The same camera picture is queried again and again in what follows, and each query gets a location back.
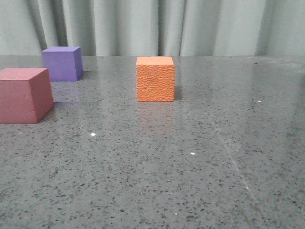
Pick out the orange foam cube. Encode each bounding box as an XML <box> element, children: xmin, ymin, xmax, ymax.
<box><xmin>136</xmin><ymin>56</ymin><xmax>175</xmax><ymax>102</ymax></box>

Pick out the purple foam cube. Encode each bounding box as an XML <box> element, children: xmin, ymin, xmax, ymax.
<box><xmin>42</xmin><ymin>46</ymin><xmax>83</xmax><ymax>82</ymax></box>

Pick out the grey-green pleated curtain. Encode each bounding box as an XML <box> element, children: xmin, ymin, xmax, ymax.
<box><xmin>0</xmin><ymin>0</ymin><xmax>305</xmax><ymax>56</ymax></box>

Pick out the pink foam cube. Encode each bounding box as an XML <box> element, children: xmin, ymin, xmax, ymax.
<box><xmin>0</xmin><ymin>68</ymin><xmax>54</xmax><ymax>124</ymax></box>

